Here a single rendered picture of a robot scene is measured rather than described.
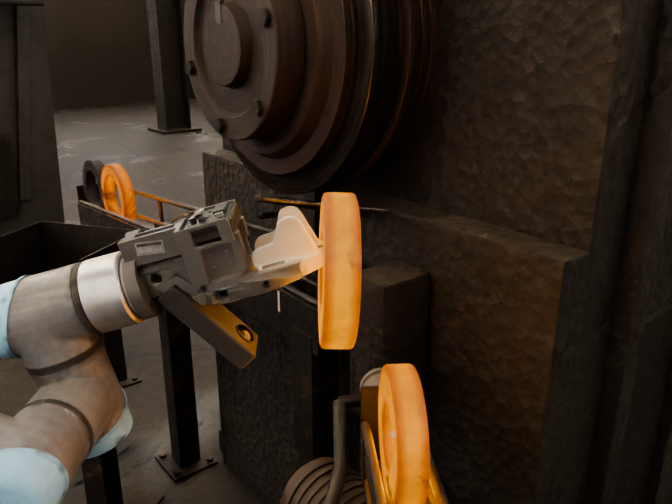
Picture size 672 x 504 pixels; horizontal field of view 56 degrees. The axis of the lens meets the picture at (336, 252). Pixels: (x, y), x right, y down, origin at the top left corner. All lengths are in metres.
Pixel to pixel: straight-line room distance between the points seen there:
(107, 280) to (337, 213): 0.23
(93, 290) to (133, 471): 1.30
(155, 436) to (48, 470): 1.45
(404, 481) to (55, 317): 0.38
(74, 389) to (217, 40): 0.56
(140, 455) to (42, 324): 1.32
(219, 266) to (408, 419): 0.24
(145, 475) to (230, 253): 1.33
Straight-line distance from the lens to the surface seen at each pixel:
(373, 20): 0.85
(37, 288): 0.67
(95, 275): 0.64
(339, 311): 0.57
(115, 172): 1.86
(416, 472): 0.67
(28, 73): 3.86
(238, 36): 0.94
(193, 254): 0.60
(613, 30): 0.82
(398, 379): 0.69
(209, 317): 0.65
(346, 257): 0.56
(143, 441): 2.02
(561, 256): 0.83
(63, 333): 0.67
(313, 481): 0.96
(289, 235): 0.60
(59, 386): 0.67
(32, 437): 0.61
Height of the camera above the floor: 1.13
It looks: 19 degrees down
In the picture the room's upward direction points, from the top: straight up
